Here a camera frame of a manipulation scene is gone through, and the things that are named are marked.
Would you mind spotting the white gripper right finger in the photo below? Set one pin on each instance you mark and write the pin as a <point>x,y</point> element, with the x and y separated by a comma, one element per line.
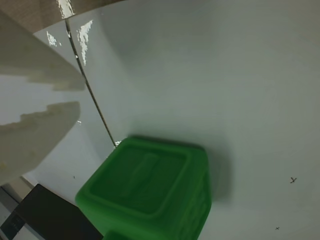
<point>37,140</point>

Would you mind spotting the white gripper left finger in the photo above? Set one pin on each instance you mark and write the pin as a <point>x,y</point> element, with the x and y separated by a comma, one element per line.
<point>30,62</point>

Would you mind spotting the green cube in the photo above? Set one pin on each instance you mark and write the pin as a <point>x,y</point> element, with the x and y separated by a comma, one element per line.
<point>150,190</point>

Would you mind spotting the dark brown open box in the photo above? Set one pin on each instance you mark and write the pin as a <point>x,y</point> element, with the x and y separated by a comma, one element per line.
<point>55,215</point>

